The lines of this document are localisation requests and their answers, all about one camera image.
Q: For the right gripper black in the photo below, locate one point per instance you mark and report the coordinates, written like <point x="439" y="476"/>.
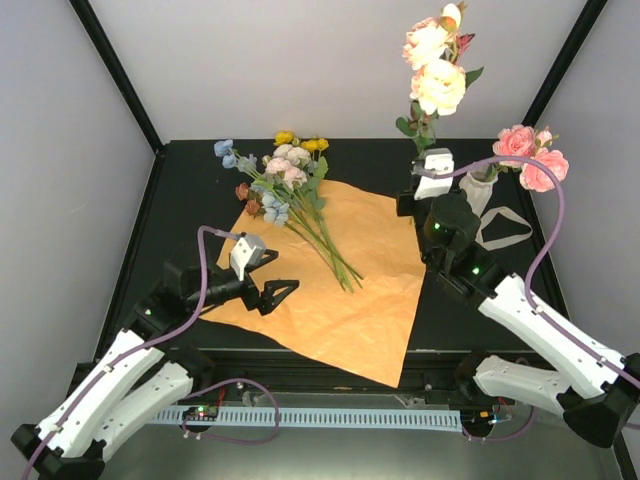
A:
<point x="403" y="204"/>

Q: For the pink rose stem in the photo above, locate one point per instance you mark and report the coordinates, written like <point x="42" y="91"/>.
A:
<point x="525" y="141"/>

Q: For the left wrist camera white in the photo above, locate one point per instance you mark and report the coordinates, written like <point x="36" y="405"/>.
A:
<point x="247" y="252"/>

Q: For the left circuit board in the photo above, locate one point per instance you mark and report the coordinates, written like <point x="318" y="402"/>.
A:
<point x="200" y="413"/>

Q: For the light blue cable duct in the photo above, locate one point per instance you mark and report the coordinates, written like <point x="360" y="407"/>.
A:
<point x="359" y="418"/>

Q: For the artificial flower bunch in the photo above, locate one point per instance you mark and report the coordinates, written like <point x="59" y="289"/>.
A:
<point x="285" y="191"/>

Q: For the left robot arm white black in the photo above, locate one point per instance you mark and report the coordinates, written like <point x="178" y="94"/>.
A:
<point x="143" y="371"/>

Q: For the black frame post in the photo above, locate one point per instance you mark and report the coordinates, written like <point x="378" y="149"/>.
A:
<point x="93" y="27"/>
<point x="569" y="50"/>

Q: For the cream ribbon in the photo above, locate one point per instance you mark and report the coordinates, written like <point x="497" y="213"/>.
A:
<point x="501" y="227"/>

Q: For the right black frame post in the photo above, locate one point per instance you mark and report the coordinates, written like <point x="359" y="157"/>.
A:
<point x="569" y="50"/>

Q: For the circuit board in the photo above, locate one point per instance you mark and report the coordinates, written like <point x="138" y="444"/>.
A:
<point x="200" y="413"/>
<point x="489" y="417"/>

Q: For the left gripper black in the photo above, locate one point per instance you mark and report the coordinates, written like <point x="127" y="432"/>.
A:
<point x="264" y="301"/>

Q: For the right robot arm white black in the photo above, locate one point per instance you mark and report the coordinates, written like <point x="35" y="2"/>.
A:
<point x="593" y="388"/>

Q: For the white ribbed vase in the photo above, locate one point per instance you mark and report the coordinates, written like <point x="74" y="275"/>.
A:
<point x="478" y="192"/>

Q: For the peach cream rose stem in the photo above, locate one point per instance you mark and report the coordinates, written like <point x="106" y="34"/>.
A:
<point x="433" y="48"/>

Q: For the left black frame post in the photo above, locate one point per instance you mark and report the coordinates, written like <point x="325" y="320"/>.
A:
<point x="93" y="27"/>

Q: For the right circuit board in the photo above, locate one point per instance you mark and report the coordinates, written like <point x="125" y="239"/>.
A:
<point x="489" y="417"/>

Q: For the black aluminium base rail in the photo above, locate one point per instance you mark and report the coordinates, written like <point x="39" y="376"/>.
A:
<point x="440" y="378"/>

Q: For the orange wrapping paper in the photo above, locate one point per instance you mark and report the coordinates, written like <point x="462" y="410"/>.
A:
<point x="365" y="331"/>

